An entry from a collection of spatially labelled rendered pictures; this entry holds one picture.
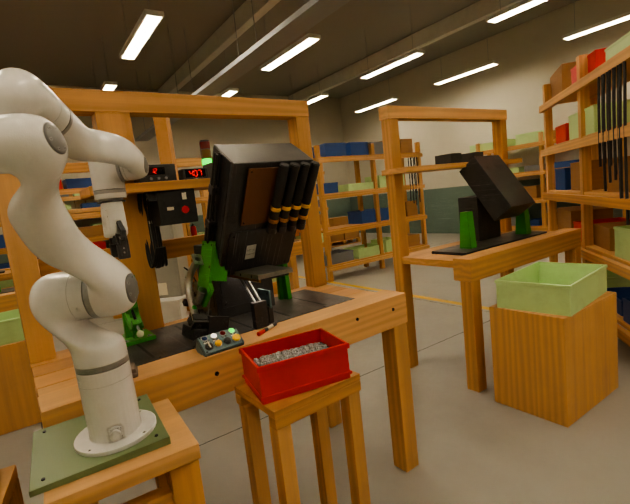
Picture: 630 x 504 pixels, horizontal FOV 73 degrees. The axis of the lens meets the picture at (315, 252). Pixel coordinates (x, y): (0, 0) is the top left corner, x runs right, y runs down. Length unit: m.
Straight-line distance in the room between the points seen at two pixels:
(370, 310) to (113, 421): 1.17
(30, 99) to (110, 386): 0.64
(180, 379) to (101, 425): 0.40
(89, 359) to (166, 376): 0.43
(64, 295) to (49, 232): 0.18
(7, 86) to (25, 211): 0.23
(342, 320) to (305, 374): 0.51
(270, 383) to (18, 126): 0.91
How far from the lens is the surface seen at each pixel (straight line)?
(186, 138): 12.51
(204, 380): 1.56
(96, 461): 1.18
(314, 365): 1.39
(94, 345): 1.13
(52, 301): 1.13
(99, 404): 1.17
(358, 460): 1.62
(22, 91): 1.02
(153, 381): 1.50
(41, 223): 0.98
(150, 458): 1.15
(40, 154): 0.88
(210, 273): 1.75
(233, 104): 2.29
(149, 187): 1.94
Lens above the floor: 1.40
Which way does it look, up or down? 7 degrees down
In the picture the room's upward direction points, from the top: 6 degrees counter-clockwise
